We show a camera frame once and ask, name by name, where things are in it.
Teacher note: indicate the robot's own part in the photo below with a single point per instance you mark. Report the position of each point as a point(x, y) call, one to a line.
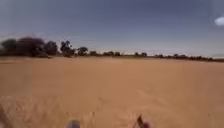
point(73, 124)
point(142, 123)

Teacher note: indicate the row of trees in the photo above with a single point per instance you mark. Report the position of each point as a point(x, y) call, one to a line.
point(30, 46)

